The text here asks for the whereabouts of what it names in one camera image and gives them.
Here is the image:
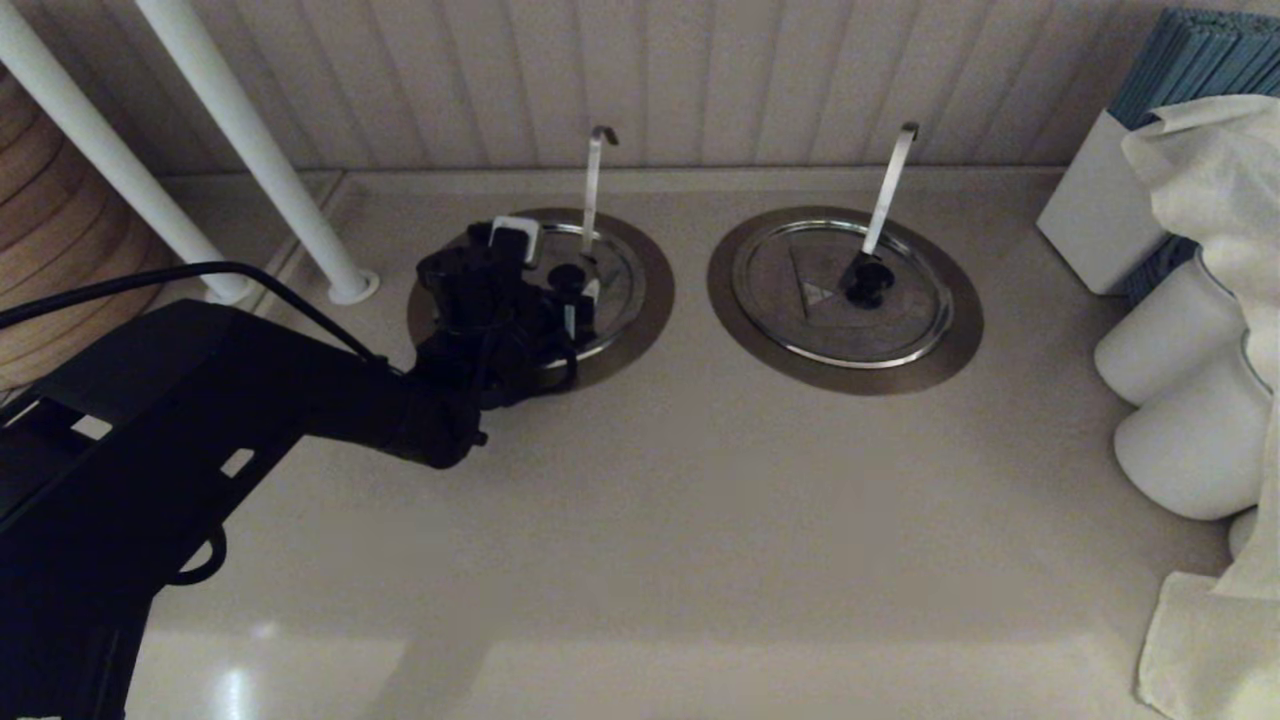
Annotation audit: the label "white metal support pole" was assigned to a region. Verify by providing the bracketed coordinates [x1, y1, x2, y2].
[133, 0, 381, 306]
[0, 0, 251, 304]

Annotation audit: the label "steel ladle hooked handle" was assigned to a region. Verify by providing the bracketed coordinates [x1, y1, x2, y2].
[860, 122, 920, 259]
[582, 125, 621, 263]

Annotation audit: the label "long black arm cable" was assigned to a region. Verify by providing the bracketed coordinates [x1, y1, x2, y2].
[0, 262, 386, 366]

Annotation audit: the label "hinged steel lid black knob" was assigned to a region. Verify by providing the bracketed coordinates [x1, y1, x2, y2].
[730, 220, 956, 370]
[520, 222, 649, 368]

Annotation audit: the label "white woven cloth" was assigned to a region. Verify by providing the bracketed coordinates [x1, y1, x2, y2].
[1120, 94, 1280, 720]

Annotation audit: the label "white box holder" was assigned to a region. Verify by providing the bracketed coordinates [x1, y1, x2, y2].
[1036, 108, 1173, 297]

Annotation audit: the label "thin black cable loop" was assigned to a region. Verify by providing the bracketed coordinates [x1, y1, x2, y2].
[168, 522, 228, 587]

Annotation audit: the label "stacked wooden steamer baskets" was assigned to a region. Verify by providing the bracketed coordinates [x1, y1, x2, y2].
[0, 65, 176, 393]

